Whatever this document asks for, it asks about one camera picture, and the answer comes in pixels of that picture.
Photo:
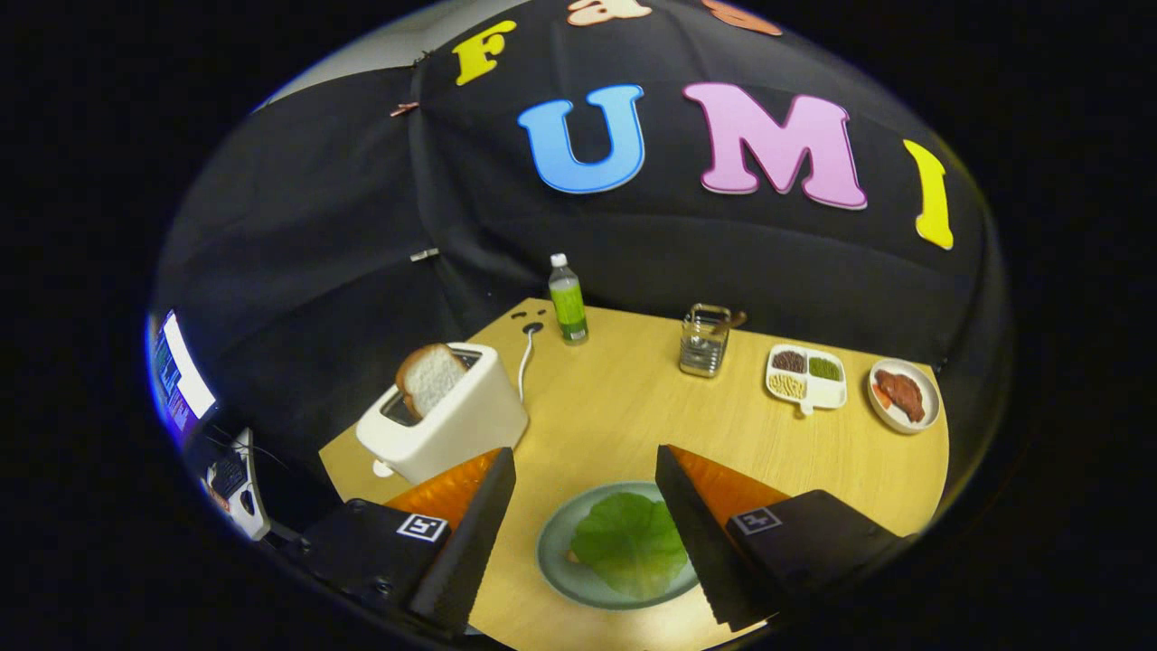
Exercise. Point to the pale green plate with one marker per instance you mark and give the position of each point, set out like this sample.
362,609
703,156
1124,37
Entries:
556,551

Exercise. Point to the pile of dark beans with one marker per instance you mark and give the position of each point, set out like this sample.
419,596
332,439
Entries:
789,362

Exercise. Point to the pile of green beans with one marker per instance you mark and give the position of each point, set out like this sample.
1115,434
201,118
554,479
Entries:
824,368

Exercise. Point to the white bread slice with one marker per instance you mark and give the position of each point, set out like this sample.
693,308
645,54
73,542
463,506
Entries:
432,378

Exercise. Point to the white toaster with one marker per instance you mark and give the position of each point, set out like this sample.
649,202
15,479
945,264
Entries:
461,425

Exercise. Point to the pile of yellow beans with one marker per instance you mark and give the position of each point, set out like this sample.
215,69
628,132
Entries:
788,386

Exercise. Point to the green lettuce leaf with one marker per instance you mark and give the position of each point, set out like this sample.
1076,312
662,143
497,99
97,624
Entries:
624,542

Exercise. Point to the white divided dish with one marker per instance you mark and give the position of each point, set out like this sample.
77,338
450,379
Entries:
827,393

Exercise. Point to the green drink bottle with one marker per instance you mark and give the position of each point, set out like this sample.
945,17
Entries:
569,312

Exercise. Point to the black backdrop cloth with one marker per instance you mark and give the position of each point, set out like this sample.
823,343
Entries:
362,226

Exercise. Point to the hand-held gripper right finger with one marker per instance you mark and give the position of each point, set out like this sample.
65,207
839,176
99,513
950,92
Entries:
700,542

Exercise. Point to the white oval plate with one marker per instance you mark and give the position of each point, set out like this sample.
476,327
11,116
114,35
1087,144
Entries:
904,425

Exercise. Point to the red meat slice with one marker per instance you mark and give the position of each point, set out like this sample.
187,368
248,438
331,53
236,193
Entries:
899,393

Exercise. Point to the white and black keyboard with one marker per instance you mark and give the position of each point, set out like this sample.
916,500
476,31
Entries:
237,479

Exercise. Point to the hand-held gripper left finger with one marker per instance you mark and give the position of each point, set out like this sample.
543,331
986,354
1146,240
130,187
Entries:
470,542

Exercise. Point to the computer monitor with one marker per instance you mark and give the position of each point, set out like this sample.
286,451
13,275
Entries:
181,375

